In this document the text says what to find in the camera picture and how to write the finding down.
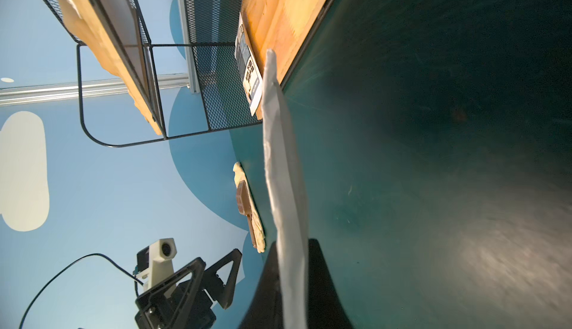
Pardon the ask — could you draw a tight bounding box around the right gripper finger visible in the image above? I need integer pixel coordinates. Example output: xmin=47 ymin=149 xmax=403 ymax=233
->
xmin=239 ymin=239 xmax=352 ymax=328

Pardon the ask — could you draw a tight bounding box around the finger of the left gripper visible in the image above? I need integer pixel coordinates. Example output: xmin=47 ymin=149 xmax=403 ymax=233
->
xmin=203 ymin=248 xmax=244 ymax=311
xmin=135 ymin=258 xmax=207 ymax=329

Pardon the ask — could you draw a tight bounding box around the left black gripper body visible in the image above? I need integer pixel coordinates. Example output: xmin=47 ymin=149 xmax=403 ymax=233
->
xmin=135 ymin=275 xmax=223 ymax=328

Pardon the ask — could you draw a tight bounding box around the grey coffee bag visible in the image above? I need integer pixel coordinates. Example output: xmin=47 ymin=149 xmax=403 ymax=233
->
xmin=262 ymin=49 xmax=309 ymax=328
xmin=235 ymin=13 xmax=263 ymax=121

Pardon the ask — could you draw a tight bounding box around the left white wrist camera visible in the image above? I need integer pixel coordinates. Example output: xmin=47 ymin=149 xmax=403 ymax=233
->
xmin=134 ymin=238 xmax=177 ymax=292

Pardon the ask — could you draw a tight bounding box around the two-tier wooden wire shelf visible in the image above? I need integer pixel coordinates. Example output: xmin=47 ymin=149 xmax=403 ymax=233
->
xmin=43 ymin=0 xmax=335 ymax=142

